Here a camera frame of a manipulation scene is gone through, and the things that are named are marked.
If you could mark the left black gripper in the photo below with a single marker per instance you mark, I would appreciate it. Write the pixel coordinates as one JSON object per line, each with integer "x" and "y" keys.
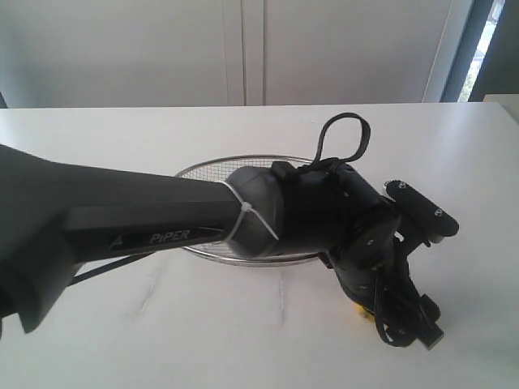
{"x": 374, "y": 272}

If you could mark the yellow lemon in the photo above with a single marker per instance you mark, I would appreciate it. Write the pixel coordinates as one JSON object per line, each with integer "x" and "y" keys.
{"x": 364, "y": 313}

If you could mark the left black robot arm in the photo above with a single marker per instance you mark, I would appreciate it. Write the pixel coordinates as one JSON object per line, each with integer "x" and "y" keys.
{"x": 57, "y": 217}

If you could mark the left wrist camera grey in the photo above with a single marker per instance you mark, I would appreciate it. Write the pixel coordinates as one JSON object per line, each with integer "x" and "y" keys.
{"x": 422, "y": 221}

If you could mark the dark window frame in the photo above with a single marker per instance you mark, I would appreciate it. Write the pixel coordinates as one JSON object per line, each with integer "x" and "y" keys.
{"x": 498, "y": 71}

